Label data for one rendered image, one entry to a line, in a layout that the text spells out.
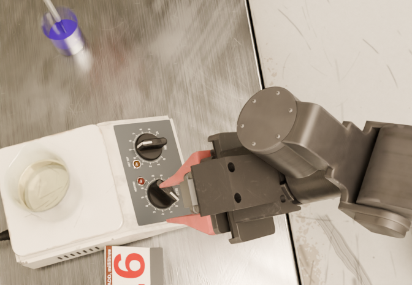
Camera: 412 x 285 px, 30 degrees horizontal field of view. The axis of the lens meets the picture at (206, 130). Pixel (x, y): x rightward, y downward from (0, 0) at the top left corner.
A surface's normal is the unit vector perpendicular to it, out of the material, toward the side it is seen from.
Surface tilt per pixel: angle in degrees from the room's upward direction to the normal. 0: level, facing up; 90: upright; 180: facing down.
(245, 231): 55
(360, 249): 0
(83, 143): 0
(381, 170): 41
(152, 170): 30
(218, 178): 37
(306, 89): 0
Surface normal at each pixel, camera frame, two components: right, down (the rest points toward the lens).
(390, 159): -0.56, -0.40
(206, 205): -0.58, 0.03
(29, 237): -0.03, -0.25
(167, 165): 0.46, -0.36
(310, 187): -0.34, 0.59
